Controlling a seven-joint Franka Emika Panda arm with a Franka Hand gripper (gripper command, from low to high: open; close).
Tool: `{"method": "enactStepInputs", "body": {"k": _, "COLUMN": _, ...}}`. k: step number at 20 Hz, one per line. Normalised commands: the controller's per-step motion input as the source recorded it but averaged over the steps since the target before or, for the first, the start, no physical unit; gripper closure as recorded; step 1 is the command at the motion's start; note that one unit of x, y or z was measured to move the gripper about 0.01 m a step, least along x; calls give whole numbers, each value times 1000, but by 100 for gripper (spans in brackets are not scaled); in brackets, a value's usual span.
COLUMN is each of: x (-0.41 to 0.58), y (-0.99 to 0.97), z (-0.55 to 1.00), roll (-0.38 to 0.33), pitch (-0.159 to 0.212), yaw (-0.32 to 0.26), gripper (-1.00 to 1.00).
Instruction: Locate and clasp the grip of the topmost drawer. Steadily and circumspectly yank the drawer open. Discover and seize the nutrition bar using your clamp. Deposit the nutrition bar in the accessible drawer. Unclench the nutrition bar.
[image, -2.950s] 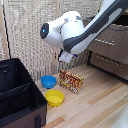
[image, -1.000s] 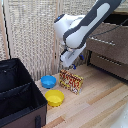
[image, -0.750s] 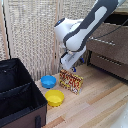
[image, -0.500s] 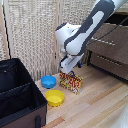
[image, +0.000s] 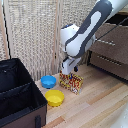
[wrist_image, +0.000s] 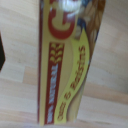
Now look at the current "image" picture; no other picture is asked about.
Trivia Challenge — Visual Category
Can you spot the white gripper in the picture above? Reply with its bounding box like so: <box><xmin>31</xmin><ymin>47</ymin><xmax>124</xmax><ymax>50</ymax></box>
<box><xmin>60</xmin><ymin>55</ymin><xmax>80</xmax><ymax>78</ymax></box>

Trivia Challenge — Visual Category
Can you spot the red yellow snack box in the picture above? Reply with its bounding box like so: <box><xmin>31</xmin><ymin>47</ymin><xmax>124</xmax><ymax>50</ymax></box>
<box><xmin>58</xmin><ymin>71</ymin><xmax>85</xmax><ymax>95</ymax></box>

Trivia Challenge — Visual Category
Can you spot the brown drawer cabinet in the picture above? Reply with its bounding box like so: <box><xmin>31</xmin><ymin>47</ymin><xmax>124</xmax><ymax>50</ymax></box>
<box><xmin>87</xmin><ymin>9</ymin><xmax>128</xmax><ymax>82</ymax></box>

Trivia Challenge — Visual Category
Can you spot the blue plastic bowl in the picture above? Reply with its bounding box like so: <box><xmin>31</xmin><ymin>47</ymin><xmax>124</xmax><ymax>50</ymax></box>
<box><xmin>40</xmin><ymin>74</ymin><xmax>58</xmax><ymax>90</ymax></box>

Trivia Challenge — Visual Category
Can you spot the yellow plastic bowl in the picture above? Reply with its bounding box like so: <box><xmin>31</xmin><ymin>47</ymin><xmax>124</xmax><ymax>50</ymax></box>
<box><xmin>44</xmin><ymin>89</ymin><xmax>66</xmax><ymax>108</ymax></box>

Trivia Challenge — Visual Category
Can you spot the woven folding screen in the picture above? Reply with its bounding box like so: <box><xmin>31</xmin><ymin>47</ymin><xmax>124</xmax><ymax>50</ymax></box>
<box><xmin>0</xmin><ymin>0</ymin><xmax>128</xmax><ymax>82</ymax></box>

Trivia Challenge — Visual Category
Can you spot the black fabric storage box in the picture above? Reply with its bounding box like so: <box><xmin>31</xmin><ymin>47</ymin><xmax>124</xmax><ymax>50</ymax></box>
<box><xmin>0</xmin><ymin>57</ymin><xmax>49</xmax><ymax>128</ymax></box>

